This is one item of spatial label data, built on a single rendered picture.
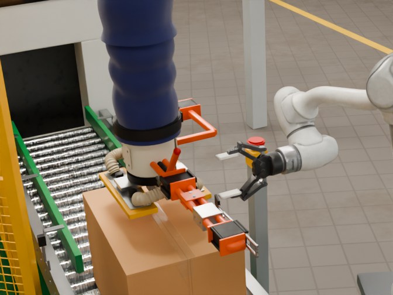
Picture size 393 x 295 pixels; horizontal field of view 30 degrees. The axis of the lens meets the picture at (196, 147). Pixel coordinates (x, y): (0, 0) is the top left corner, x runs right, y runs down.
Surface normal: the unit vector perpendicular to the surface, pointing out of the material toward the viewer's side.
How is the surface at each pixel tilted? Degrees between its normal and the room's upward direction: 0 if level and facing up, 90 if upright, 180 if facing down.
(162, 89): 110
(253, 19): 90
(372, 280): 0
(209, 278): 90
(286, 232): 0
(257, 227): 90
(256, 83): 90
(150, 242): 0
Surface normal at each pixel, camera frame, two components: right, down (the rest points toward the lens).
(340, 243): -0.06, -0.91
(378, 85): -0.68, 0.28
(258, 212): 0.39, 0.37
